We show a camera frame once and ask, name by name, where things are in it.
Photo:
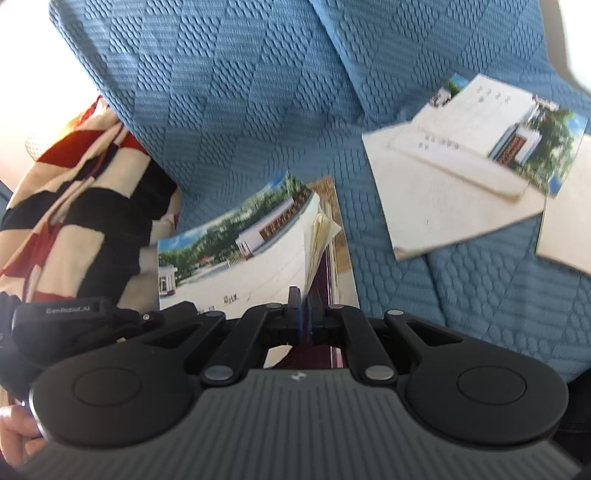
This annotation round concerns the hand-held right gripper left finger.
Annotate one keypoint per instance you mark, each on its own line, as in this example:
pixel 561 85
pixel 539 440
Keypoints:
pixel 295 323

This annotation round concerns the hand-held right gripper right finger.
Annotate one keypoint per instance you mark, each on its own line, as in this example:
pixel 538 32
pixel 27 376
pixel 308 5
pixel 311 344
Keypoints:
pixel 316 323

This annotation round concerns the purple book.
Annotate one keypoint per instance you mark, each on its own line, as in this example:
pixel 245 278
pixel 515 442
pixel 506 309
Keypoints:
pixel 323 357

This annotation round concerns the landscape painting cover book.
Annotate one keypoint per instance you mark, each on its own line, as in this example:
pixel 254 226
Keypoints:
pixel 344 258

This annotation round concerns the building photo booklet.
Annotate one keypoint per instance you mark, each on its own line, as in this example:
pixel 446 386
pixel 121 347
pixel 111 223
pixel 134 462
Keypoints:
pixel 240 258

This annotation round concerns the white envelope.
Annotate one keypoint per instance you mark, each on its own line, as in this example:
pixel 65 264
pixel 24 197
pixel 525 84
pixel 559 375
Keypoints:
pixel 438 217

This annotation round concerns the small white booklet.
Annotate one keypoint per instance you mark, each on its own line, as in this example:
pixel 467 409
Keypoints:
pixel 461 129

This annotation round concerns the landscape photo card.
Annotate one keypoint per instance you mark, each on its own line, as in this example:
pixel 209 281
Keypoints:
pixel 549 143

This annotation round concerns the person's left hand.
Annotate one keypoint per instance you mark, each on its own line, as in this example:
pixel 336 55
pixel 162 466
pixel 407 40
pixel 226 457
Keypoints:
pixel 16 434

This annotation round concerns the red black striped blanket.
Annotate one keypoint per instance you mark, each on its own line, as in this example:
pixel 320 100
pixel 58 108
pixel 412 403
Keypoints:
pixel 69 221

